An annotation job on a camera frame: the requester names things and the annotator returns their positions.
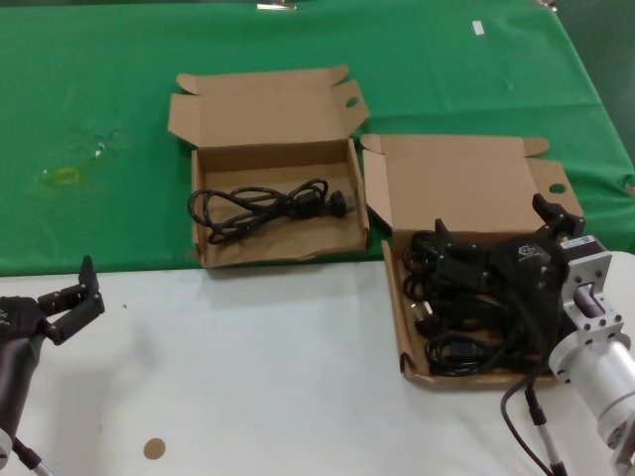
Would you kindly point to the cardboard box with intact rim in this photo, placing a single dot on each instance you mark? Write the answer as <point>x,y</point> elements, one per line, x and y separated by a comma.
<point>446,188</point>

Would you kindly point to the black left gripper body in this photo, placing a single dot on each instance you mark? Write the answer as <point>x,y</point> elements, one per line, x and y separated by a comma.
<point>17,347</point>

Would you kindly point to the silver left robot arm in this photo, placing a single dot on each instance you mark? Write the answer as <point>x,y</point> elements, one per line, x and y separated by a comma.
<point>4,443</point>

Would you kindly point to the white paper label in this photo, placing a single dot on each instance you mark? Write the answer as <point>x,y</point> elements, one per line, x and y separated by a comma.
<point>478,28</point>

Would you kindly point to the clear tape scrap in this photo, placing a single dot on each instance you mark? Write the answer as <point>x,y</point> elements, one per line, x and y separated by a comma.
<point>99,146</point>

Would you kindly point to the cardboard box with torn rim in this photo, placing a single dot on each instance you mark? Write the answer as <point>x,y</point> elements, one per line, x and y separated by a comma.
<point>278,248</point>

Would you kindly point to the round brown sticker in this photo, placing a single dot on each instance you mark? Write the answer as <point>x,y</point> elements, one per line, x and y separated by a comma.
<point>154,448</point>

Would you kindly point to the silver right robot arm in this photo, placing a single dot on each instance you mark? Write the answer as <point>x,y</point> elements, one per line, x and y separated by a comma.
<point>595,367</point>

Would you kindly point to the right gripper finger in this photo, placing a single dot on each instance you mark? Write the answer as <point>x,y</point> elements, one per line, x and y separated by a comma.
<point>565,225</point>
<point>464,270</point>

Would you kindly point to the green tablecloth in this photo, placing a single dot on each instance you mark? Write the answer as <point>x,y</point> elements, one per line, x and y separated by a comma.
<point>99,74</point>

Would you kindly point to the metal cloth clip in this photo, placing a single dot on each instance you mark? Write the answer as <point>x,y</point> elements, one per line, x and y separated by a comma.
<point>275,6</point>
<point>546,4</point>

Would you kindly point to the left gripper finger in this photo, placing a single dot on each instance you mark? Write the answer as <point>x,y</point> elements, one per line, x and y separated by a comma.
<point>74,310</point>

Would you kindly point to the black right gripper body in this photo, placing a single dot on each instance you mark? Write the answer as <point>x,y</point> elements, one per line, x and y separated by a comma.
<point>533,273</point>

